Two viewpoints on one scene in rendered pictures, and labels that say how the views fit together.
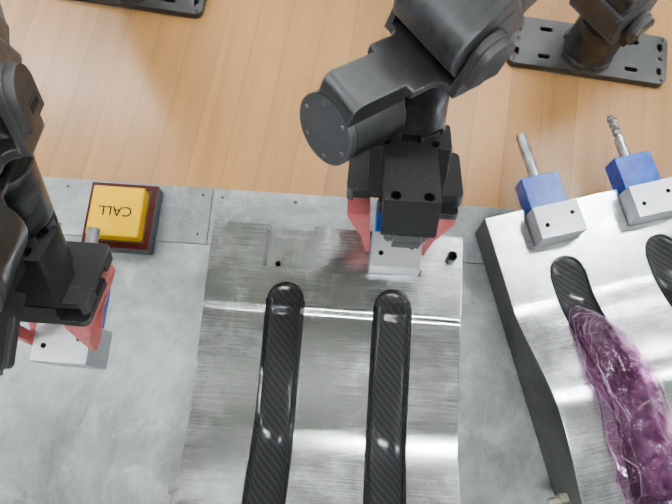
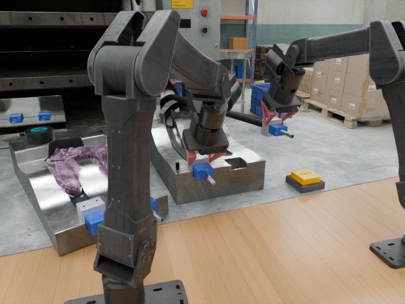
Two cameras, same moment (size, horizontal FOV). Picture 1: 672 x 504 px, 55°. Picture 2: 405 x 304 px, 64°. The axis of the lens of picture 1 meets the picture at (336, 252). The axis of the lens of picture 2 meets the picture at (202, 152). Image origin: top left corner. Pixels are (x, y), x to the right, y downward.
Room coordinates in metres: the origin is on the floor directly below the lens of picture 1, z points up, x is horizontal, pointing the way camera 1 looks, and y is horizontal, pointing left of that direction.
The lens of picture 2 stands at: (0.89, -0.38, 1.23)
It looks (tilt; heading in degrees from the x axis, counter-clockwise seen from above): 21 degrees down; 155
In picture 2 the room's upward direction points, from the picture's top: straight up
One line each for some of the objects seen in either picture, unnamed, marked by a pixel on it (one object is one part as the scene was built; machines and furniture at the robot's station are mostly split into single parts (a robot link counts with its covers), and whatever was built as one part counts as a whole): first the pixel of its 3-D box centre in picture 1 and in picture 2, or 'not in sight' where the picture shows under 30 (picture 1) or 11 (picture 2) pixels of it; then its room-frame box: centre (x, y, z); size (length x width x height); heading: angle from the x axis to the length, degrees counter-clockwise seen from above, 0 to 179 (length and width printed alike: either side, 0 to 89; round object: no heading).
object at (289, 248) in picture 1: (292, 251); (235, 167); (0.19, 0.05, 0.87); 0.05 x 0.05 x 0.04; 86
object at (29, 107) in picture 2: not in sight; (37, 105); (-0.88, -0.47, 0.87); 0.50 x 0.27 x 0.17; 176
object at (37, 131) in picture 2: not in sight; (40, 134); (-0.16, -0.44, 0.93); 0.08 x 0.08 x 0.04
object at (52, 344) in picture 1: (82, 294); (279, 130); (0.13, 0.24, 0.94); 0.13 x 0.05 x 0.05; 176
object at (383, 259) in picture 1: (396, 213); (204, 172); (0.22, -0.06, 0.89); 0.13 x 0.05 x 0.05; 176
